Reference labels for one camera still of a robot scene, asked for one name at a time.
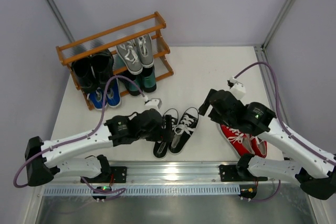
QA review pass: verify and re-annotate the grey sneaker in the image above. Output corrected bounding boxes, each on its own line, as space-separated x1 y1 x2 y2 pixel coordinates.
135 34 154 68
116 41 143 75

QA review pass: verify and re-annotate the black loafer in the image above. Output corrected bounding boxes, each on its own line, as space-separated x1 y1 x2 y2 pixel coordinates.
91 49 114 89
71 58 97 93

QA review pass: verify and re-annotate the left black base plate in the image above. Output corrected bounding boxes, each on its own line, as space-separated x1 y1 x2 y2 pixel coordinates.
84 166 127 184

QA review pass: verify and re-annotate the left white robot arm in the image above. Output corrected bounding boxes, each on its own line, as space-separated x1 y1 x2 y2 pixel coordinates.
25 109 174 187

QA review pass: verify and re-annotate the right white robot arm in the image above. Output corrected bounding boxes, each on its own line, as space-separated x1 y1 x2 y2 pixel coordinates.
199 89 335 200

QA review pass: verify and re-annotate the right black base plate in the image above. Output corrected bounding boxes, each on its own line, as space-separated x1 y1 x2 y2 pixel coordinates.
218 164 243 182

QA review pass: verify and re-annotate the slotted cable duct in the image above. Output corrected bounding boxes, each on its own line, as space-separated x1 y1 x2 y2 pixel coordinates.
43 184 240 196

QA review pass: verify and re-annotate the wooden shoe shelf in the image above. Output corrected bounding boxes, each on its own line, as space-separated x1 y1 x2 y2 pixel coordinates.
56 12 174 98

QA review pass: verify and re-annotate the aluminium mounting rail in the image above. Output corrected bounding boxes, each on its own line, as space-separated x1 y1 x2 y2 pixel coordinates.
30 161 295 186

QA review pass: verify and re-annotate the red sneaker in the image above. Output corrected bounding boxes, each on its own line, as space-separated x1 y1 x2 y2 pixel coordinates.
217 124 255 158
250 135 267 158

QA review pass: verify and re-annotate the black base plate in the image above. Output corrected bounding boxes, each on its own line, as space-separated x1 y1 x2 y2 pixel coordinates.
84 166 127 184
218 164 243 182

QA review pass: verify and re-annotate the blue sneaker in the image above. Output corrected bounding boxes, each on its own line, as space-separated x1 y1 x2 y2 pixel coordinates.
87 88 107 110
107 79 121 108

